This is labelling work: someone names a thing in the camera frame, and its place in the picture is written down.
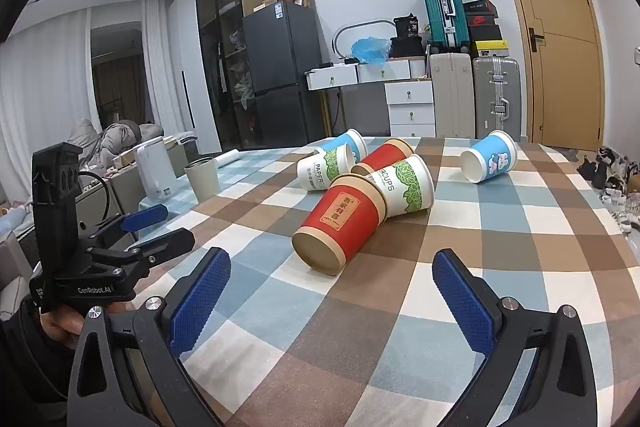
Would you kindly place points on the white wardrobe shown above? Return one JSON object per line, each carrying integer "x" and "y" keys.
{"x": 192, "y": 72}

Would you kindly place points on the yellow and black shoe box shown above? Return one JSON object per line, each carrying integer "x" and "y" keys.
{"x": 492, "y": 48}

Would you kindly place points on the black bag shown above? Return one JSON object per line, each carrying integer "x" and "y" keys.
{"x": 409, "y": 27}

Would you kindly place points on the light cardboard box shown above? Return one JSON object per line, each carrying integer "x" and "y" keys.
{"x": 97, "y": 199}

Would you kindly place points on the blue paper cup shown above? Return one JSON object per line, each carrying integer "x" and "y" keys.
{"x": 492, "y": 157}
{"x": 347, "y": 142}

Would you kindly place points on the large white green paper cup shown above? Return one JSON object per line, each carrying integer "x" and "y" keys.
{"x": 407, "y": 184}

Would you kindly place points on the person's left hand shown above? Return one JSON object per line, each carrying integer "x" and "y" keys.
{"x": 60, "y": 324}

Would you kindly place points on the white paper roll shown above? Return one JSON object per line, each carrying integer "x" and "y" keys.
{"x": 227, "y": 158}

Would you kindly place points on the white curtain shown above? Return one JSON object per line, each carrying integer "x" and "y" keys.
{"x": 45, "y": 82}

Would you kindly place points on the checked tablecloth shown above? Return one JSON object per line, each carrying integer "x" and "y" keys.
{"x": 505, "y": 232}

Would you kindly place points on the blue plastic bag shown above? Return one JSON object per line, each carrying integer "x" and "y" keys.
{"x": 371, "y": 49}

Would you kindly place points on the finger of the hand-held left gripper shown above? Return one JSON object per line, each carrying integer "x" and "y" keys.
{"x": 145, "y": 216}
{"x": 165, "y": 244}

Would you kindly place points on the dark grey fridge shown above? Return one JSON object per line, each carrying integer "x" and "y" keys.
{"x": 282, "y": 67}

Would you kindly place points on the large black shoe box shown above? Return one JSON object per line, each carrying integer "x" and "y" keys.
{"x": 489, "y": 33}

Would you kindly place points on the white desk with drawers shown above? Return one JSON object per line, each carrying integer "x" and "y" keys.
{"x": 407, "y": 97}

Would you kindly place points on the pile of shoes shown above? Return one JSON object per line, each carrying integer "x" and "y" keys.
{"x": 615, "y": 182}

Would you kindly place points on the person's left forearm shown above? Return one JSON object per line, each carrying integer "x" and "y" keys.
{"x": 30, "y": 372}

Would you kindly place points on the dark glass cabinet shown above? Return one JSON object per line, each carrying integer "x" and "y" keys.
{"x": 225, "y": 57}

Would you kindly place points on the beige suitcase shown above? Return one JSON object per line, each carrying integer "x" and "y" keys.
{"x": 452, "y": 94}

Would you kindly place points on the wooden door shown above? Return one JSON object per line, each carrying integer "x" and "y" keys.
{"x": 555, "y": 47}

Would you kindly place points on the grey jacket pile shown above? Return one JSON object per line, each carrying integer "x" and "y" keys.
{"x": 110, "y": 137}

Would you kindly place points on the red and black shoe box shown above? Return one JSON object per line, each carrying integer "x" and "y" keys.
{"x": 482, "y": 20}

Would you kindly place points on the small white green paper cup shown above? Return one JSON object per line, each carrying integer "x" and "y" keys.
{"x": 325, "y": 167}

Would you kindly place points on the small red paper cup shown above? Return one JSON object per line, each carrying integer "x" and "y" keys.
{"x": 387, "y": 157}

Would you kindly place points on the teal suitcase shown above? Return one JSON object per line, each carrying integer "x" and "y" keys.
{"x": 442, "y": 9}

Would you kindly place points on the white appliance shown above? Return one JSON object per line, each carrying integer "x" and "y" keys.
{"x": 155, "y": 169}

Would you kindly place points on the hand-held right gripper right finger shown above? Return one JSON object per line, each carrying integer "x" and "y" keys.
{"x": 467, "y": 304}

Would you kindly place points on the large red paper cup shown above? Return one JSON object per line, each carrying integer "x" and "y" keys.
{"x": 345, "y": 217}

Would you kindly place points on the silver suitcase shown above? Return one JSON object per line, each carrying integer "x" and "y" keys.
{"x": 497, "y": 97}

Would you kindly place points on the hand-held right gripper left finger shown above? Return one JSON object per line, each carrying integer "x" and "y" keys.
{"x": 197, "y": 302}

